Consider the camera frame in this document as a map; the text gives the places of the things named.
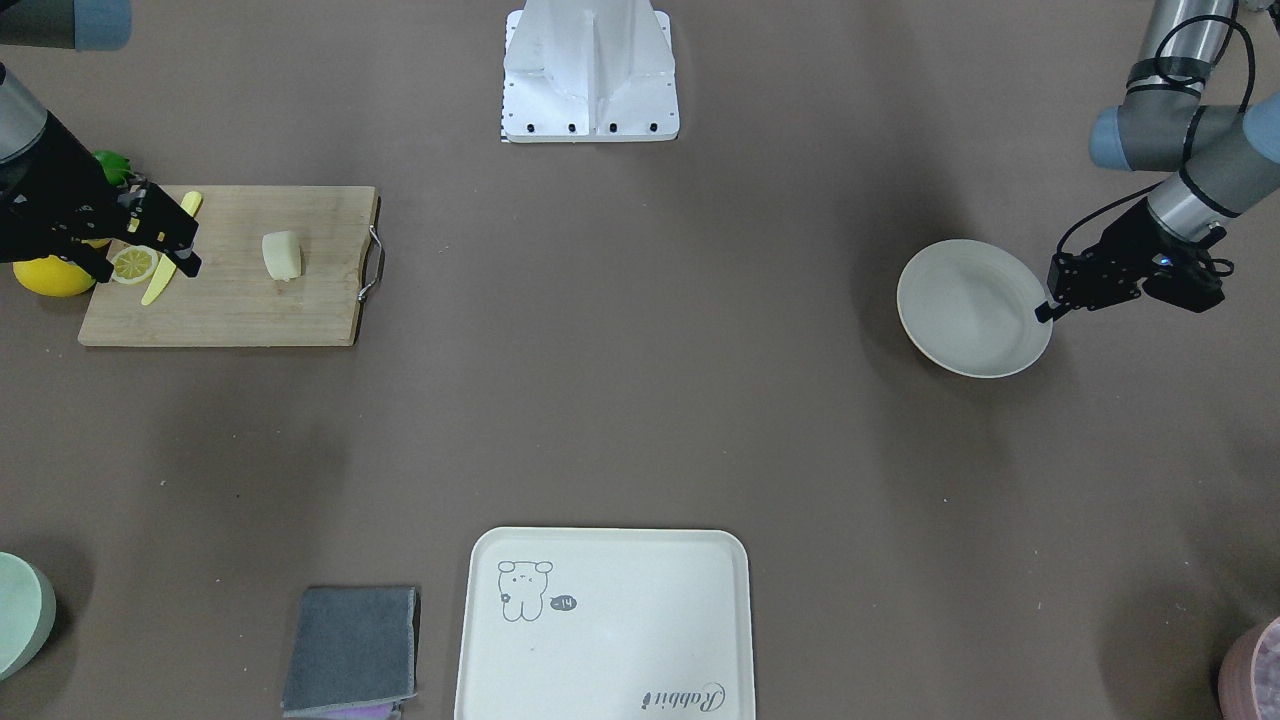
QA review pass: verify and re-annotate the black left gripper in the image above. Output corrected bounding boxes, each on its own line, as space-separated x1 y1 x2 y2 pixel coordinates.
1034 199 1228 324

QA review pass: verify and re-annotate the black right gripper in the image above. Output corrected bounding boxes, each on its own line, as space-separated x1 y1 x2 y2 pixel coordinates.
1 114 202 283

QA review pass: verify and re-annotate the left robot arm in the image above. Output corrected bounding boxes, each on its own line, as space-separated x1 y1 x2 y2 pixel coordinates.
1036 1 1279 323

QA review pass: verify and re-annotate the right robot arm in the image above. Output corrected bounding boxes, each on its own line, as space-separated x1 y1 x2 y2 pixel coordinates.
1 1 201 283

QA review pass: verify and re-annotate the cream rabbit tray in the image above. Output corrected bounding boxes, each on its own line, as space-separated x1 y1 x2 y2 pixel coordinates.
454 527 756 719

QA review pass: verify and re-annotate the yellow plastic knife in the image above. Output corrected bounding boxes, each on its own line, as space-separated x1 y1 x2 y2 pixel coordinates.
140 191 204 306

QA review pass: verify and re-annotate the lemon half slice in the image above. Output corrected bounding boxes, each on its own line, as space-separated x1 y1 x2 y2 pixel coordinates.
110 245 163 286

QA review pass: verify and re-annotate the white round plate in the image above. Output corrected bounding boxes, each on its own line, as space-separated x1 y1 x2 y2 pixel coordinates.
895 240 1053 379

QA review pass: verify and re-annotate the wooden cutting board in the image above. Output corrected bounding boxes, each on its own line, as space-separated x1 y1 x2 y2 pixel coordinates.
78 184 380 348

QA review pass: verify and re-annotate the whole yellow lemon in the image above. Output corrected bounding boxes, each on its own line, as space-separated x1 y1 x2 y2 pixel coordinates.
12 256 97 299

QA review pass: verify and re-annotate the mint green bowl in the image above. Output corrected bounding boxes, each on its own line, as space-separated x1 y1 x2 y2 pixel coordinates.
1 552 58 682

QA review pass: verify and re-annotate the grey folded cloth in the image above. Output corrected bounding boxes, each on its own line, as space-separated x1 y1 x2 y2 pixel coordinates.
282 585 419 719

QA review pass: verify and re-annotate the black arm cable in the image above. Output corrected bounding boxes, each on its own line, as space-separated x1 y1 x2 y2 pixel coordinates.
1055 12 1257 263

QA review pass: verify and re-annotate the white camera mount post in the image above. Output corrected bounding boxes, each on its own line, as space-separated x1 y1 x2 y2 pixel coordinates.
500 1 681 143

